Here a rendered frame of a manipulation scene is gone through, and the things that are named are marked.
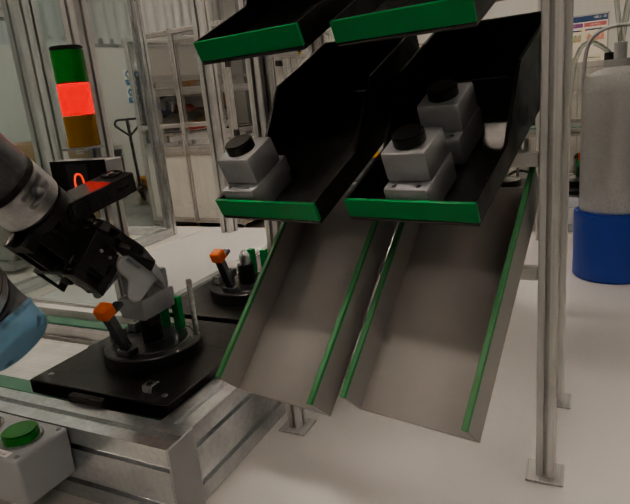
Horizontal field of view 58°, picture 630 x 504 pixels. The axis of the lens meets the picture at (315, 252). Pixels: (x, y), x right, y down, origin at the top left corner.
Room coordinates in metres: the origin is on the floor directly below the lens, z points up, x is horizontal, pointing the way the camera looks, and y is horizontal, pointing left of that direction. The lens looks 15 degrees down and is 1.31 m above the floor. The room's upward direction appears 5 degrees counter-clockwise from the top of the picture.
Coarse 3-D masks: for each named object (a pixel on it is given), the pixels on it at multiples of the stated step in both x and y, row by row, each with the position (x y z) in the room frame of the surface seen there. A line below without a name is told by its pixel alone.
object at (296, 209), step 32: (320, 64) 0.78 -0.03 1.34; (352, 64) 0.78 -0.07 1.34; (384, 64) 0.65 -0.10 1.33; (288, 96) 0.72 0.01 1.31; (320, 96) 0.77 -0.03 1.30; (352, 96) 0.79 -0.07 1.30; (384, 96) 0.65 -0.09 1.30; (288, 128) 0.71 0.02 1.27; (320, 128) 0.73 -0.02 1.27; (352, 128) 0.70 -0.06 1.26; (384, 128) 0.65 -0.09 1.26; (288, 160) 0.68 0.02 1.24; (320, 160) 0.65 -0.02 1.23; (352, 160) 0.59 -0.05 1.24; (288, 192) 0.61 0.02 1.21; (320, 192) 0.55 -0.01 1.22
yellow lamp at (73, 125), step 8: (64, 120) 0.94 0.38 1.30; (72, 120) 0.94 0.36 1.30; (80, 120) 0.94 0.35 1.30; (88, 120) 0.94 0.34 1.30; (72, 128) 0.94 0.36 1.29; (80, 128) 0.94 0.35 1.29; (88, 128) 0.94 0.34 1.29; (96, 128) 0.96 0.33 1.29; (72, 136) 0.94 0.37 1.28; (80, 136) 0.94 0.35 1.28; (88, 136) 0.94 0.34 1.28; (96, 136) 0.95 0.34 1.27; (72, 144) 0.94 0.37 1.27; (80, 144) 0.94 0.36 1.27; (88, 144) 0.94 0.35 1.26; (96, 144) 0.95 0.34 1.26
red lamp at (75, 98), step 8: (64, 88) 0.94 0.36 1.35; (72, 88) 0.94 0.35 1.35; (80, 88) 0.94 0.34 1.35; (88, 88) 0.96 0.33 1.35; (64, 96) 0.94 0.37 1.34; (72, 96) 0.94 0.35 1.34; (80, 96) 0.94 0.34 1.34; (88, 96) 0.95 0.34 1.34; (64, 104) 0.94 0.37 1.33; (72, 104) 0.94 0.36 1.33; (80, 104) 0.94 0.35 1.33; (88, 104) 0.95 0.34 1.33; (64, 112) 0.94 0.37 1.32; (72, 112) 0.94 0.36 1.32; (80, 112) 0.94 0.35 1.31; (88, 112) 0.95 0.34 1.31
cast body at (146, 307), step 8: (152, 288) 0.75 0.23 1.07; (160, 288) 0.77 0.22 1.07; (168, 288) 0.78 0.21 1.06; (144, 296) 0.75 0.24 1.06; (152, 296) 0.75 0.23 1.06; (160, 296) 0.76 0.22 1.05; (168, 296) 0.78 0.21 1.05; (128, 304) 0.74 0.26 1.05; (136, 304) 0.74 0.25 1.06; (144, 304) 0.73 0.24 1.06; (152, 304) 0.75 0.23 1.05; (160, 304) 0.76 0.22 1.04; (168, 304) 0.78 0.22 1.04; (128, 312) 0.74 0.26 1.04; (136, 312) 0.74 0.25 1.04; (144, 312) 0.73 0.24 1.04; (152, 312) 0.74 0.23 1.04; (144, 320) 0.73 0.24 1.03
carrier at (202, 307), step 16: (240, 256) 0.99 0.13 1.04; (240, 272) 0.98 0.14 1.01; (256, 272) 1.04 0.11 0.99; (208, 288) 1.04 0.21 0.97; (224, 288) 0.95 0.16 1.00; (240, 288) 0.96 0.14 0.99; (208, 304) 0.95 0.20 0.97; (224, 304) 0.94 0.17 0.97; (240, 304) 0.93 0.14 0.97; (208, 320) 0.89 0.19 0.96; (224, 320) 0.88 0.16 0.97
